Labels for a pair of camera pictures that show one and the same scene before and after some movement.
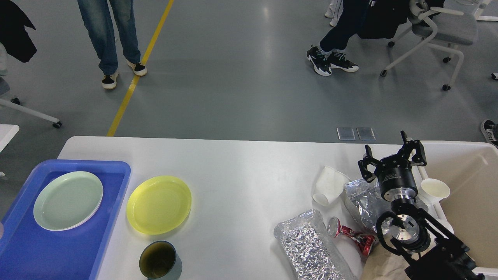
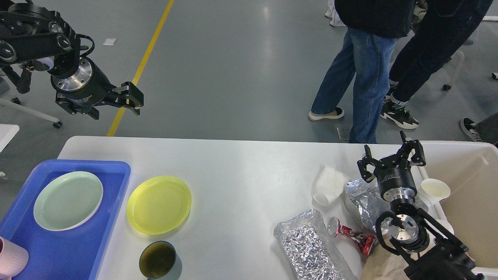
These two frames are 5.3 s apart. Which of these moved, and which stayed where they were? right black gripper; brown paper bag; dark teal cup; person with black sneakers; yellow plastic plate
Moved: person with black sneakers
Stayed: brown paper bag; yellow plastic plate; right black gripper; dark teal cup
